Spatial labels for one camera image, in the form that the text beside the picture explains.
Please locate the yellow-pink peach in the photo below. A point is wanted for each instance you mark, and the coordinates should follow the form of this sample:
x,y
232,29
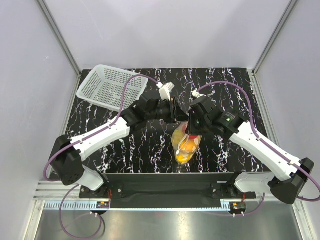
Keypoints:
x,y
189,146

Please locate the front aluminium frame rail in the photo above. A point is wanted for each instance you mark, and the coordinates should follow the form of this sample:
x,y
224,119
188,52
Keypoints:
x,y
160,192

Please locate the white plastic perforated basket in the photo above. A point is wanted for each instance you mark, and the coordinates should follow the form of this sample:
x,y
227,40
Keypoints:
x,y
104,86

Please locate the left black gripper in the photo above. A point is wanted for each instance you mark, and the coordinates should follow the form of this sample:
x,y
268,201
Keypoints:
x,y
173,117

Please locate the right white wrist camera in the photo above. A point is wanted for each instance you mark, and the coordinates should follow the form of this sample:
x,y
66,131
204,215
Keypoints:
x,y
196,94

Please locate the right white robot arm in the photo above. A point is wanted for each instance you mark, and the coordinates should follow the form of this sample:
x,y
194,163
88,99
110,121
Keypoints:
x,y
287,175

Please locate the left aluminium frame post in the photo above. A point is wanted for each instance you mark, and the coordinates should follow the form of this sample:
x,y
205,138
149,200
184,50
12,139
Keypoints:
x,y
58,35

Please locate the aluminium frame post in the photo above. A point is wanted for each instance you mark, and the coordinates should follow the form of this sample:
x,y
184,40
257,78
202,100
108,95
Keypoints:
x,y
58,35
275,34

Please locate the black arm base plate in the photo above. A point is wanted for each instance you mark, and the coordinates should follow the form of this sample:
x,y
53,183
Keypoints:
x,y
211,178

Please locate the red apple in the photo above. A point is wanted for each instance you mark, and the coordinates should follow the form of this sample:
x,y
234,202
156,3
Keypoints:
x,y
191,137

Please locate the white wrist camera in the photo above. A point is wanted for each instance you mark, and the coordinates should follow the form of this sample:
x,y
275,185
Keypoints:
x,y
196,94
165,90

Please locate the right aluminium frame post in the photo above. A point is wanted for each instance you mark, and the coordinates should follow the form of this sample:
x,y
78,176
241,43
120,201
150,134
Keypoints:
x,y
275,34

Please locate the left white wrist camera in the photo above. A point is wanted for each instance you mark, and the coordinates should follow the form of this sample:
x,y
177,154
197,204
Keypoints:
x,y
165,90

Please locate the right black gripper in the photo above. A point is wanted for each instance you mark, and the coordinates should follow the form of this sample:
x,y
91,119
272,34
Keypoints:
x,y
190,129

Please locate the clear zip top bag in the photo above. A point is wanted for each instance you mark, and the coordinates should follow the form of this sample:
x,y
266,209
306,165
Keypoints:
x,y
177,138

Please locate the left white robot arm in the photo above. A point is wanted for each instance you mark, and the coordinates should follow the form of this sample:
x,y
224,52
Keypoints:
x,y
68,154

